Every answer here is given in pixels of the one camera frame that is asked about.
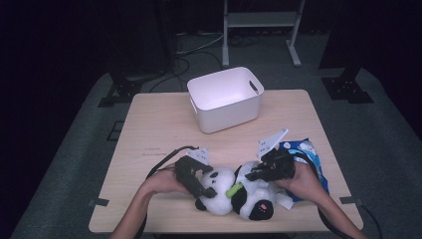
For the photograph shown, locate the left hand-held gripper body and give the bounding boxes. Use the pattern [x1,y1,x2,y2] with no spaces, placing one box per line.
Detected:
[174,147,211,199]

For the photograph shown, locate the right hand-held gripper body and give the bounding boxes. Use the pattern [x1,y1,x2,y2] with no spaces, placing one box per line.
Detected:
[256,128,297,182]

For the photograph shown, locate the white wet wipe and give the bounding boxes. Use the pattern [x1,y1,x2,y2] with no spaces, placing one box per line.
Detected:
[239,160,267,187]

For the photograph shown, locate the panda plush toy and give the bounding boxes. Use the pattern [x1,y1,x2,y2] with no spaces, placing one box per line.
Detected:
[193,160,295,222]

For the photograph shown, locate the blue wet wipes pack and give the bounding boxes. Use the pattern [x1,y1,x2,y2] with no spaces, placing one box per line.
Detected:
[279,137,329,203]

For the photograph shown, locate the person's left hand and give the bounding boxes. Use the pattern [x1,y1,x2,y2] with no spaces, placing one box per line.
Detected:
[145,163,192,197]

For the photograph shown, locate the person's right hand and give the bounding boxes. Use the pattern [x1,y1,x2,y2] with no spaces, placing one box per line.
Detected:
[273,161,324,202]

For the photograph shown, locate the white plastic storage box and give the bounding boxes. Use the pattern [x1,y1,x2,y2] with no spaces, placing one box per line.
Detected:
[186,66,265,134]

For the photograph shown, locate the grey tape strip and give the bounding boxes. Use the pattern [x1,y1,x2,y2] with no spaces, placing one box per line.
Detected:
[339,196,364,205]
[88,197,109,207]

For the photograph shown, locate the black tape square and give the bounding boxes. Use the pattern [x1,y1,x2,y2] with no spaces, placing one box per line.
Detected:
[106,120,125,142]

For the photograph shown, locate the black stand base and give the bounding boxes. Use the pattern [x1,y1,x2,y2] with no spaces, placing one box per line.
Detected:
[98,66,143,109]
[319,66,374,105]

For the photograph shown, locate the white metal stand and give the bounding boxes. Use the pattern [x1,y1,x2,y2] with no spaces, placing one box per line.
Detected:
[221,0,307,68]

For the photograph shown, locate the left hand-held gripper cable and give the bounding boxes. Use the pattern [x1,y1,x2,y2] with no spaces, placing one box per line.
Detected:
[133,145,200,239]

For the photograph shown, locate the hand-held gripper cable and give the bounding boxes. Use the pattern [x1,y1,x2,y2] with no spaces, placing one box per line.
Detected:
[292,150,383,239]
[133,145,200,239]

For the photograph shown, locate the right hand-held gripper cable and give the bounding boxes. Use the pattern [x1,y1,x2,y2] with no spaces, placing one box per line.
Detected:
[292,150,383,239]

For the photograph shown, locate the black floor cable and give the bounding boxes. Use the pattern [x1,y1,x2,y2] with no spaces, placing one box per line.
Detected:
[148,49,223,94]

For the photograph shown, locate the grey floor cable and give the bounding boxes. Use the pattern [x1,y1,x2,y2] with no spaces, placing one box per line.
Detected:
[175,31,227,56]

